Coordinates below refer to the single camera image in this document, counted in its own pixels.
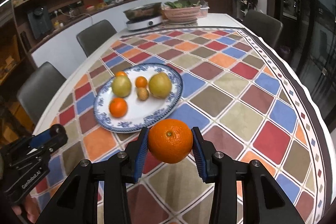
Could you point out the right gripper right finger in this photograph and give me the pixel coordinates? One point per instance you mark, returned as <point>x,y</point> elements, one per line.
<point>203,151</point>

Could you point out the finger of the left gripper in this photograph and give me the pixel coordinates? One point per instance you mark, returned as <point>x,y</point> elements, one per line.
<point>58,141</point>
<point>44,139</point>

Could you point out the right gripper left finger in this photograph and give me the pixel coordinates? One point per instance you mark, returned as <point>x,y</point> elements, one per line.
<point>136,156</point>

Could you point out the dark plum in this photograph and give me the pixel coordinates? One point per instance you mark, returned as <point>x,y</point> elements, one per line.
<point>57,129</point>

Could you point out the orange tangerine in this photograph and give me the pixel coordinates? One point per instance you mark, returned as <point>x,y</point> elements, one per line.
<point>118,107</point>
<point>120,73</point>
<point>170,141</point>
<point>141,82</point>

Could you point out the orange top tangerine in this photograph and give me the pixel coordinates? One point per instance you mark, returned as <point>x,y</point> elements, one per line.
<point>118,107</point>

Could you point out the brown kiwi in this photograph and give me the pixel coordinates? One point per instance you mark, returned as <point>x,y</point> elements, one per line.
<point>142,94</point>

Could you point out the yellow green pear fruit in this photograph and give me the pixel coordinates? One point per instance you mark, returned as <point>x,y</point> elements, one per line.
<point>160,85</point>

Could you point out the large green pomelo fruit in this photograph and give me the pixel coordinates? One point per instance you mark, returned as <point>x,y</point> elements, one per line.
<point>121,86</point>

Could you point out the person left hand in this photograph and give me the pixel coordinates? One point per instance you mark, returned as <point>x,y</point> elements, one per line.
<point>30,207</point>

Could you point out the near left dark chair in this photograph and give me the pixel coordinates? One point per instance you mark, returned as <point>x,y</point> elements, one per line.
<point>39,89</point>

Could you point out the dark chair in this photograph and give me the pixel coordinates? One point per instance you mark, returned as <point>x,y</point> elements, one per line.
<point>264,26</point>
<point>94,36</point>
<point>39,89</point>

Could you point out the colourful checkered tablecloth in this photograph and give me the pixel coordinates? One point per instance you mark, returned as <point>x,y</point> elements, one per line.
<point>240,95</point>

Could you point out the white lower cabinets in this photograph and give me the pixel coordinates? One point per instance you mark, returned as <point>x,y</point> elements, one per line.
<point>68,49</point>

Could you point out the far left dark chair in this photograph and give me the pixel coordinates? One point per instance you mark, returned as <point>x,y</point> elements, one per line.
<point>94,36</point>

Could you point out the black water dispenser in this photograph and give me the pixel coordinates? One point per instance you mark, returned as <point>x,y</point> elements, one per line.
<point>40,22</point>

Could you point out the pink colander basket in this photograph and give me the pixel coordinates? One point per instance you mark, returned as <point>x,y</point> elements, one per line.
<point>182,15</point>

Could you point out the white induction cooker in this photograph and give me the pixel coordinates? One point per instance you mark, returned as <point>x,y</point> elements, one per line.
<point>143,23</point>

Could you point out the right dark chair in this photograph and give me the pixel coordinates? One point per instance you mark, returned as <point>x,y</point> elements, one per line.
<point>264,26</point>

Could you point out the green leafy vegetables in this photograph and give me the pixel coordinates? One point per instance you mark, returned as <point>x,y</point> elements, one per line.
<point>182,4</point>

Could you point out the steel pan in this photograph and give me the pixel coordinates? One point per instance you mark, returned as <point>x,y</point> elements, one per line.
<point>145,11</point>

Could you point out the child seat with pink item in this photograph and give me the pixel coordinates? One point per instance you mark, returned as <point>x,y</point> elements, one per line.
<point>246,5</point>

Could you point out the black glass sliding door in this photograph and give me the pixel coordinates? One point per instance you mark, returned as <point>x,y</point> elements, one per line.
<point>307,43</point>

